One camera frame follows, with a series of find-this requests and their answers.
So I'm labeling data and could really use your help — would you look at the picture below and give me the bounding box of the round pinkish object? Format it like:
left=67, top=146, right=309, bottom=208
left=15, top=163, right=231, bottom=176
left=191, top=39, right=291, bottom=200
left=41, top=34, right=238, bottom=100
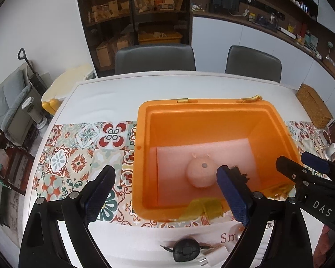
left=186, top=156, right=219, bottom=188

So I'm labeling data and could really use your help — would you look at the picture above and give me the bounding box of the wooden wall shelf unit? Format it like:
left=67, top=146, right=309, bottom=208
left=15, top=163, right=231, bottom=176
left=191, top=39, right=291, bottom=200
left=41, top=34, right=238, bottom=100
left=191, top=0, right=335, bottom=92

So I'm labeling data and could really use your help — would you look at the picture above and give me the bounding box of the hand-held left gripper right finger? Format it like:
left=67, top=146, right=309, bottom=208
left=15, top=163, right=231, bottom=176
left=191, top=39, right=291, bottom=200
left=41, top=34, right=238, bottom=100
left=216, top=165, right=316, bottom=268

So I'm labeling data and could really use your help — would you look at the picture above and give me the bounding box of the dark wooden shelf cabinet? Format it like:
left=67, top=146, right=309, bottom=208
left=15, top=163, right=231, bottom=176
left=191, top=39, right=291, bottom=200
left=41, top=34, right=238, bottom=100
left=74, top=0, right=193, bottom=78

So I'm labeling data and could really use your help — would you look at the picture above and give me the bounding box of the cardboard box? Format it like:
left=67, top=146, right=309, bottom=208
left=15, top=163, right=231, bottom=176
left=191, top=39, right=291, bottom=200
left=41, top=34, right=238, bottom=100
left=117, top=32, right=134, bottom=50
left=96, top=41, right=112, bottom=68

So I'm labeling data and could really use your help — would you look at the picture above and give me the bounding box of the white plug adapter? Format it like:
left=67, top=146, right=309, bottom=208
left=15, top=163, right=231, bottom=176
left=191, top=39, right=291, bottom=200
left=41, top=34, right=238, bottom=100
left=198, top=246, right=229, bottom=267

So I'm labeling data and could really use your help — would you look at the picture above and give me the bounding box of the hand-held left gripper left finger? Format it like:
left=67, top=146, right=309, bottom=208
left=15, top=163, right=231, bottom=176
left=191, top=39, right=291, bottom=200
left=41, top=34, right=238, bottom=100
left=19, top=165, right=116, bottom=268

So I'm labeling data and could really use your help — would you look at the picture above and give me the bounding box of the white standing fan heater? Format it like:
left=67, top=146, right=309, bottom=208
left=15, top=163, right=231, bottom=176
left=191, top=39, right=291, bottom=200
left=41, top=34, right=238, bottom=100
left=21, top=97, right=46, bottom=129

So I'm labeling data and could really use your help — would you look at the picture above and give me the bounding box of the yellow storage bin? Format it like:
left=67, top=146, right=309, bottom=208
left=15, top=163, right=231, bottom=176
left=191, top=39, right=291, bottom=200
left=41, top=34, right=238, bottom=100
left=138, top=32, right=183, bottom=45

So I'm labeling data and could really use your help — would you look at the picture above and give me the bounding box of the upright vacuum cleaner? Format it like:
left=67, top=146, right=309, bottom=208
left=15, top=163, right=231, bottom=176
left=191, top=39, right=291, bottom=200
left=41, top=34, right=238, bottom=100
left=17, top=48, right=49, bottom=95

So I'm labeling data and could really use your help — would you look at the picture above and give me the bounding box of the tile-patterned tablecloth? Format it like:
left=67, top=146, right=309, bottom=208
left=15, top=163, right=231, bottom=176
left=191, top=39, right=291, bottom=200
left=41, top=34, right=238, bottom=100
left=18, top=70, right=335, bottom=268

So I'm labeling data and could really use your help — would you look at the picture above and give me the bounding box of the grey sofa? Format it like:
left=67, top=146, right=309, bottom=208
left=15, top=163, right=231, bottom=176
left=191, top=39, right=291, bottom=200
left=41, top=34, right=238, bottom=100
left=0, top=68, right=31, bottom=143

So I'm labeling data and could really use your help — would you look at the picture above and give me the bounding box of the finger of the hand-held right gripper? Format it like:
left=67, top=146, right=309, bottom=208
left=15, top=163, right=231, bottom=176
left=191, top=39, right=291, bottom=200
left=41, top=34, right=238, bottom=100
left=301, top=151, right=335, bottom=183
left=276, top=156, right=335, bottom=195

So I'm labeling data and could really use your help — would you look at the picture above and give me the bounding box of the wooden rack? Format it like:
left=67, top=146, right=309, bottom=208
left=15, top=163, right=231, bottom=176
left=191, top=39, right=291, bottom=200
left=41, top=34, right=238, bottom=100
left=0, top=134, right=35, bottom=196

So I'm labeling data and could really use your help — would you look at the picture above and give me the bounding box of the woven wicker box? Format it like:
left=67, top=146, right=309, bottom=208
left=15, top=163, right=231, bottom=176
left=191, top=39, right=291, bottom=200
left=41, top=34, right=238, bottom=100
left=295, top=83, right=333, bottom=129

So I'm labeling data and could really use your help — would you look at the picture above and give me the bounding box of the cream and yellow plastic tub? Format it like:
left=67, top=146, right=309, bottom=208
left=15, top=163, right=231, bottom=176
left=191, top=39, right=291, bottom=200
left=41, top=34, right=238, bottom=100
left=41, top=64, right=95, bottom=115

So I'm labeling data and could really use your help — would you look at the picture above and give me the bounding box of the orange plastic storage box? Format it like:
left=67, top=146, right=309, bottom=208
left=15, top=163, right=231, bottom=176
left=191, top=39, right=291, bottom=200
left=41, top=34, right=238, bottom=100
left=132, top=94, right=303, bottom=220

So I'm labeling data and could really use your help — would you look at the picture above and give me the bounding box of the person's right hand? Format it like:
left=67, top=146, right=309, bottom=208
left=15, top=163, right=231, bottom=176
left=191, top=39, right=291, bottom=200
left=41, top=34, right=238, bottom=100
left=320, top=225, right=335, bottom=268

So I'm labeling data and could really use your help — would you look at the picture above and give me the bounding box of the grey dining chair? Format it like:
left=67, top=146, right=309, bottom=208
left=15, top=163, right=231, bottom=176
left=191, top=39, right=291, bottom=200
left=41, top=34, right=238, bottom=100
left=114, top=45, right=196, bottom=75
left=225, top=45, right=282, bottom=84

